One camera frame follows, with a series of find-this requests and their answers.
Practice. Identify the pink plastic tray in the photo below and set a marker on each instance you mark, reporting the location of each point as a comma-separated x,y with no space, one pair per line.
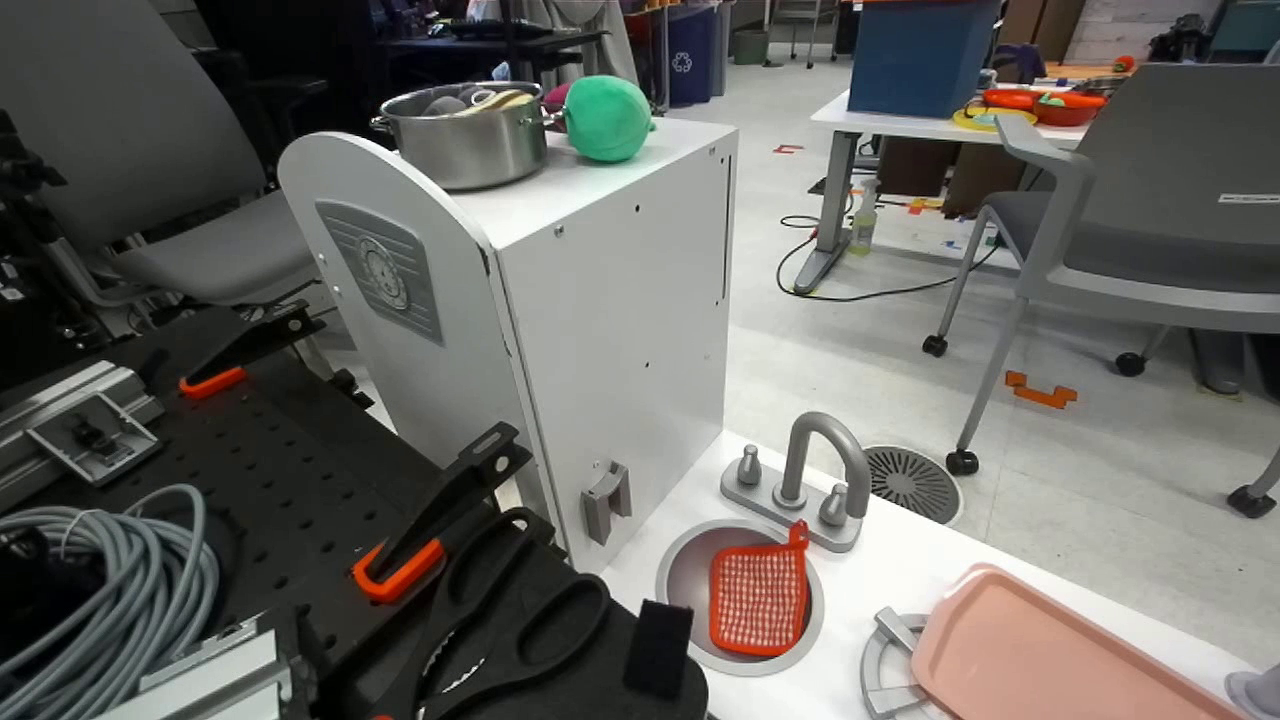
1041,660

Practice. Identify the silver aluminium rail bracket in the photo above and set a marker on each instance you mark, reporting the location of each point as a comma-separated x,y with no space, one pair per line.
84,434

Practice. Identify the grey round burner grate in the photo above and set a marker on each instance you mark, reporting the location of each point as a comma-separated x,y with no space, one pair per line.
881,672

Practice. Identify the black perforated breadboard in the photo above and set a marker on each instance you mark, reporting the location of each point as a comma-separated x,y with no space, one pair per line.
281,483

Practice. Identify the silver metal pot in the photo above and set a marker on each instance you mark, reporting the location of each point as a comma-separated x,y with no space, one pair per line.
465,153

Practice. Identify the orange items on table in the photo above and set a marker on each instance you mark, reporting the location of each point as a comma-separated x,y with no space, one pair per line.
1046,105

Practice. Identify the grey padded chair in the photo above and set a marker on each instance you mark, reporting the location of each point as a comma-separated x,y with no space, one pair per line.
160,146

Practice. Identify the white toy kitchen set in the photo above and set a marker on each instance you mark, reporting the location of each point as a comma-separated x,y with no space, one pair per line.
604,304

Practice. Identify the orange mesh pot holder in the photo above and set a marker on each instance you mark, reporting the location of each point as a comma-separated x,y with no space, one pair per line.
756,601

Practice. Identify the grey office chair on castors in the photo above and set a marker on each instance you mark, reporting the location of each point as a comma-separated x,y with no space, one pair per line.
1175,202

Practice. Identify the clear spray bottle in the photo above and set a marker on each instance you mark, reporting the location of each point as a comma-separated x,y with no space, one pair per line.
864,216

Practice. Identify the black camera stand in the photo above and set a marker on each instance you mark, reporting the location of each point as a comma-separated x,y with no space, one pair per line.
24,254

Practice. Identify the white work table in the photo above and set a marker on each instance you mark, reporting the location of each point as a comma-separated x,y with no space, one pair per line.
852,125

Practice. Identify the grey round floor drain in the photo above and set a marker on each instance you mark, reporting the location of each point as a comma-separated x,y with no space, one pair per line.
920,483

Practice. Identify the grey toy faucet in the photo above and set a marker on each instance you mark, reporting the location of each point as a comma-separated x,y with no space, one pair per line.
807,453

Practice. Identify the blue storage bin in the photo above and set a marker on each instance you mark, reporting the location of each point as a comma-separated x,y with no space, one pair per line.
920,62

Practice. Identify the silver metal frame piece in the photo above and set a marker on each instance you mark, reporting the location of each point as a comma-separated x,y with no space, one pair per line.
214,672

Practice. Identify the yellow brown striped plush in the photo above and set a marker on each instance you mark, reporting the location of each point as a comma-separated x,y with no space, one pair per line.
497,100

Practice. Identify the green round plush toy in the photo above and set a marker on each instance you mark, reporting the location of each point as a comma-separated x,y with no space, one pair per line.
609,121

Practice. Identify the orange plastic piece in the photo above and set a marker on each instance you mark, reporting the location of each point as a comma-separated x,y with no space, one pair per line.
1041,394

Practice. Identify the brown cardboard boxes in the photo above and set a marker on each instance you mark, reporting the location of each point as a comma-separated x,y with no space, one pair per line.
983,180

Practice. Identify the blue recycling bin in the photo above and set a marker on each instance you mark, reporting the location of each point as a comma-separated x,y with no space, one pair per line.
693,52

